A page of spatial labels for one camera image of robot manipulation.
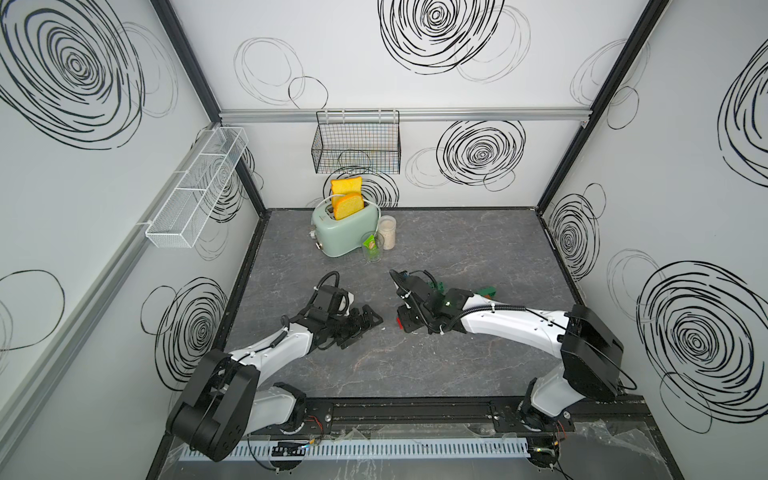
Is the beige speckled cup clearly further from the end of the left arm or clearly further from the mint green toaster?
the end of the left arm

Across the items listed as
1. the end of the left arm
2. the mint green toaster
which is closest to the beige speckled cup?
the mint green toaster

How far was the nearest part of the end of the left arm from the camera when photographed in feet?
2.43

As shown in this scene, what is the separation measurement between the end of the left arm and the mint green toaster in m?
0.29

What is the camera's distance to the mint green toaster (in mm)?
981
